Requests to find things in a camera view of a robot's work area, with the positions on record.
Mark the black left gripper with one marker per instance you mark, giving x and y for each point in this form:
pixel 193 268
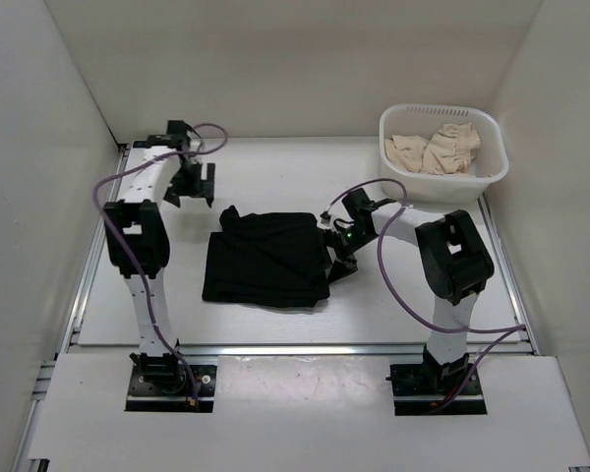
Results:
pixel 198 188

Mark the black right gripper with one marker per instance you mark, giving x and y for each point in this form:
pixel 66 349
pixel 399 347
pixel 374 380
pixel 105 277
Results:
pixel 344 264

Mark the black trousers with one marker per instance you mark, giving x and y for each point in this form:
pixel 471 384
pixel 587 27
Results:
pixel 275 260

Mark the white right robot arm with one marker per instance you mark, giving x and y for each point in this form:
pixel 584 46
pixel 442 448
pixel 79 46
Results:
pixel 455 262

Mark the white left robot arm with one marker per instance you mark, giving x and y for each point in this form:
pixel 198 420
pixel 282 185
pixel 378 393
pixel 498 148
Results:
pixel 138 245

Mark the white plastic basket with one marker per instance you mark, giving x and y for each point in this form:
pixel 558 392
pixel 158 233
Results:
pixel 488 167

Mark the beige cloth in basket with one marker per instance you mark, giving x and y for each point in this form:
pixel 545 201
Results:
pixel 450 150

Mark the white front cover board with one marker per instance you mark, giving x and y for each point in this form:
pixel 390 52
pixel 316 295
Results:
pixel 318 414

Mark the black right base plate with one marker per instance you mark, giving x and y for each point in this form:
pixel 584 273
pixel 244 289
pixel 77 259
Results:
pixel 416 393

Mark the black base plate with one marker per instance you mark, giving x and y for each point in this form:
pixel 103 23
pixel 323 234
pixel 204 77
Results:
pixel 145 394
pixel 416 393

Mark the aluminium table edge rail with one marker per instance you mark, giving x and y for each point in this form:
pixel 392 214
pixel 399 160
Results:
pixel 523 347

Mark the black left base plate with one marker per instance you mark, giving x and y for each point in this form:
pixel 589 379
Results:
pixel 145 394

